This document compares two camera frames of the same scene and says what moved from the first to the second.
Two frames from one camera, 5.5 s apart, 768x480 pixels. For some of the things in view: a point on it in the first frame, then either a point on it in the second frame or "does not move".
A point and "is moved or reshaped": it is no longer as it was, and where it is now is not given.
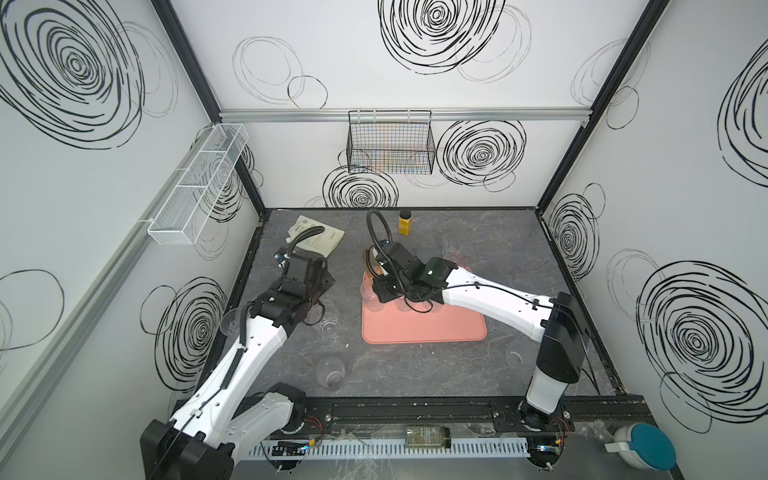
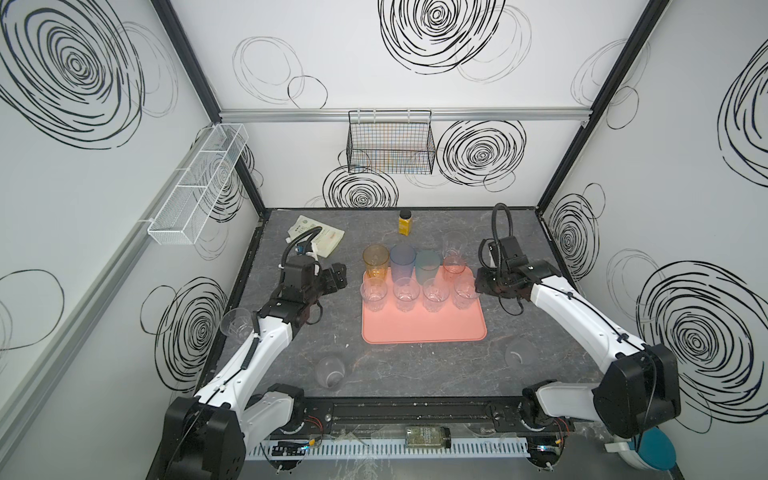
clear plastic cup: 230,323 does not move
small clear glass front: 329,321 is moved or reshaped
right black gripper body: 384,264 → 488,282
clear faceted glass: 371,298 does not move
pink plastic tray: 392,323 does not move
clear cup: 330,372 does not move
